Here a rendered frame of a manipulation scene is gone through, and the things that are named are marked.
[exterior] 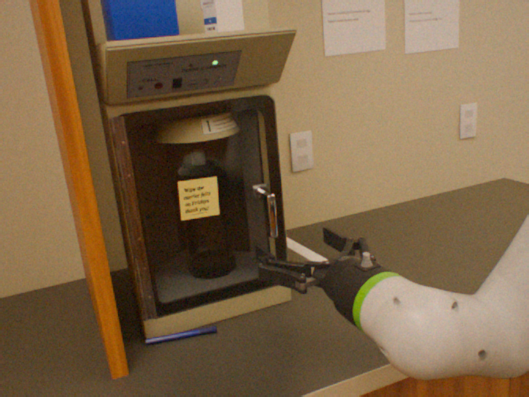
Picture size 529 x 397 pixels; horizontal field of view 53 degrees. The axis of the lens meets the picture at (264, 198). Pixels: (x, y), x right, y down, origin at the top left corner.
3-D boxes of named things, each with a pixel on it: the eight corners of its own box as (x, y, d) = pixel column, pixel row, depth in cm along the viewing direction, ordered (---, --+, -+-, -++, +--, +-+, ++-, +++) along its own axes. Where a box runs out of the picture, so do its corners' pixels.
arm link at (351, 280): (354, 349, 72) (410, 329, 76) (350, 270, 69) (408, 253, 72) (331, 329, 78) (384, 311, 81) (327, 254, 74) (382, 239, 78)
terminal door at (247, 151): (147, 319, 105) (112, 115, 93) (288, 280, 115) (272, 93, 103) (148, 321, 104) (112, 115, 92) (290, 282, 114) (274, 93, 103)
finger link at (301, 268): (334, 283, 84) (331, 287, 83) (269, 276, 89) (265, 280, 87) (332, 261, 83) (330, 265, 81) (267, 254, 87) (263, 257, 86)
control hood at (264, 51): (104, 104, 92) (94, 43, 89) (275, 82, 104) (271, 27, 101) (113, 109, 82) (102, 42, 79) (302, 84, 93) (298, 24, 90)
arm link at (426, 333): (433, 306, 57) (405, 400, 58) (513, 312, 62) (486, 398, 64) (359, 261, 69) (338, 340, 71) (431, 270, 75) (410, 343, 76)
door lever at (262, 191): (271, 229, 110) (259, 231, 109) (267, 184, 107) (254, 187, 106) (282, 237, 105) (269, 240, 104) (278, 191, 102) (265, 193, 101)
